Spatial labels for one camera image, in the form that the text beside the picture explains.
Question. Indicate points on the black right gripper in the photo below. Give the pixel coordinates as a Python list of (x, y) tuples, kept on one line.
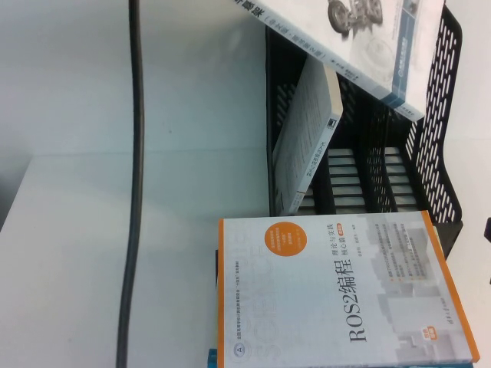
[(488, 227)]

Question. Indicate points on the white car suspension book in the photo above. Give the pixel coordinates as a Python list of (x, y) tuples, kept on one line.
[(356, 34)]

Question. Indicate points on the black plastic book stand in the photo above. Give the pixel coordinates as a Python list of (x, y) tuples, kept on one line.
[(437, 153)]

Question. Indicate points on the orange-edged ROS2 programming book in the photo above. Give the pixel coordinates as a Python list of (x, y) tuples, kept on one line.
[(307, 299)]

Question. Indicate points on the thin white paperback book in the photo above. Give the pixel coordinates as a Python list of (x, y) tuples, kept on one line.
[(307, 145)]

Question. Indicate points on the blue book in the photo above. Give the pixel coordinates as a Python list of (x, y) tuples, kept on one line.
[(211, 358)]

